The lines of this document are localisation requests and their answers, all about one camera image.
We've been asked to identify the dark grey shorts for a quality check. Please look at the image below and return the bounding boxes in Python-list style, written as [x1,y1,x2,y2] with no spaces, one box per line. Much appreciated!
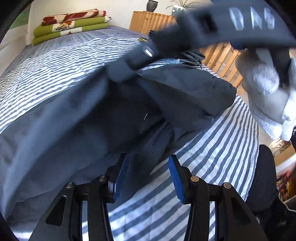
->
[1,64,236,225]

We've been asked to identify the white gloved right hand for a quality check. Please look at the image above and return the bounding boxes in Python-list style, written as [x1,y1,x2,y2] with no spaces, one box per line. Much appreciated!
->
[235,48,295,141]

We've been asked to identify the wooden slat railing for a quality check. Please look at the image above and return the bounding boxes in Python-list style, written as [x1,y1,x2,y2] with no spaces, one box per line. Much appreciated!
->
[129,11,243,95]

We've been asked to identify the potted spider plant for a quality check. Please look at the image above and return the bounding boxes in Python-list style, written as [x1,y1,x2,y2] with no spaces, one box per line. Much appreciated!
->
[166,0,201,18]

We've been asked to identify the folded dark clothes pile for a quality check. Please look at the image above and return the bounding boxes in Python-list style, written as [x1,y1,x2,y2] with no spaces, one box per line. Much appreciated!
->
[137,37,205,71]

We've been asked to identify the striped blue white quilt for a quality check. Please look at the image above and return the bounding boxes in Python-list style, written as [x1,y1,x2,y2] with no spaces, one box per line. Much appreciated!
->
[1,26,259,240]

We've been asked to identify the dark ceramic vase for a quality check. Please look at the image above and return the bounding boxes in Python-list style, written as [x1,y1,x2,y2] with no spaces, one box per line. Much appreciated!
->
[146,0,158,13]

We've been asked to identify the red cream folded blanket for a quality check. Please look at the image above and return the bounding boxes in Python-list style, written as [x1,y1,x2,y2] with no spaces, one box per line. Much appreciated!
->
[41,9,106,26]

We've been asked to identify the green folded blanket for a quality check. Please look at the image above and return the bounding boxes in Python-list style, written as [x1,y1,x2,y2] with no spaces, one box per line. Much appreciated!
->
[32,16,111,46]

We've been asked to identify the landscape wall tapestry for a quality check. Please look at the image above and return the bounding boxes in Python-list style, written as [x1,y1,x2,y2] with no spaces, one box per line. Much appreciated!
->
[9,4,31,30]

